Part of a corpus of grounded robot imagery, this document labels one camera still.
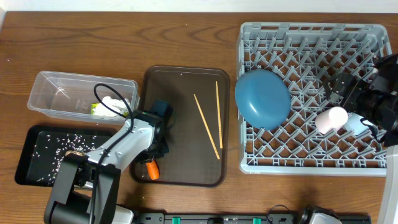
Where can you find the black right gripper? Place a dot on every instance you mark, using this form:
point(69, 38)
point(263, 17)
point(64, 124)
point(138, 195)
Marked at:
point(346, 79)

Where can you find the light blue plastic cup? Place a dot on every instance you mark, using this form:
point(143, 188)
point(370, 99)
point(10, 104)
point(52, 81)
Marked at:
point(355, 125)

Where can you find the pink plastic cup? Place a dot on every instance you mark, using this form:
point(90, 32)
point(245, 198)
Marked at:
point(333, 118)

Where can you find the blue plate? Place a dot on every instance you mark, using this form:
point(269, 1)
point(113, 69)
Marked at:
point(262, 99)

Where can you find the wooden chopstick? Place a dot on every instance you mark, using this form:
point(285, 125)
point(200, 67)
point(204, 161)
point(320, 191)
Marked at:
point(219, 115)
point(206, 127)

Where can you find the orange carrot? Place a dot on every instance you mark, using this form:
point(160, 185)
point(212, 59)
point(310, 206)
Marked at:
point(153, 170)

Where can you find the white paper napkin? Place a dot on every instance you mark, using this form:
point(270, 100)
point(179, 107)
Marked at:
point(117, 107)

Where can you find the yellow foil snack wrapper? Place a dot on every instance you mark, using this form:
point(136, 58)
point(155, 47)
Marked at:
point(93, 107)

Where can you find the brown food scrap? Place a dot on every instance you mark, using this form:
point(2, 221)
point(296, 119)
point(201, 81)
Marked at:
point(79, 153)

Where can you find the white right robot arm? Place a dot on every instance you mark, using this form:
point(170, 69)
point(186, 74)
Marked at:
point(375, 102)

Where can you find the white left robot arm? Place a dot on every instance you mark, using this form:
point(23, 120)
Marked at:
point(86, 186)

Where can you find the grey dishwasher rack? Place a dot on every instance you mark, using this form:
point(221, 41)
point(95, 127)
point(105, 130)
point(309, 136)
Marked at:
point(303, 55)

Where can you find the dark brown serving tray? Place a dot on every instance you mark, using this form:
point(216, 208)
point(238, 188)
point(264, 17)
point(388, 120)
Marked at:
point(191, 159)

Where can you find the clear plastic bin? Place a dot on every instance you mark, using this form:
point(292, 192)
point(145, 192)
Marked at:
point(70, 96)

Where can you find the spilled white rice pile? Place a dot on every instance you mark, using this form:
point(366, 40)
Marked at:
point(50, 149)

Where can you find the black plastic bin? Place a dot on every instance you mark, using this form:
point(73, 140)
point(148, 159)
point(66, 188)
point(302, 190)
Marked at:
point(32, 135)

